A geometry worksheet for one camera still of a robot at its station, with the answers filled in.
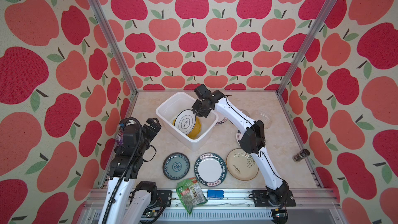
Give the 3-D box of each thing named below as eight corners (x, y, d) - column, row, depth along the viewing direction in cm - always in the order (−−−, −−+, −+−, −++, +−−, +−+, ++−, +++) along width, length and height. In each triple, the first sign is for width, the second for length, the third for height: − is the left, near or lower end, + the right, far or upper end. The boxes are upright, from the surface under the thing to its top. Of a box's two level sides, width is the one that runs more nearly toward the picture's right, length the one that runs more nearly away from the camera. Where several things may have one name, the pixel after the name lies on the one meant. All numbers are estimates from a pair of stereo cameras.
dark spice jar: (293, 163, 88) (304, 155, 79) (291, 156, 90) (300, 148, 82) (300, 163, 88) (311, 155, 79) (298, 156, 90) (308, 148, 82)
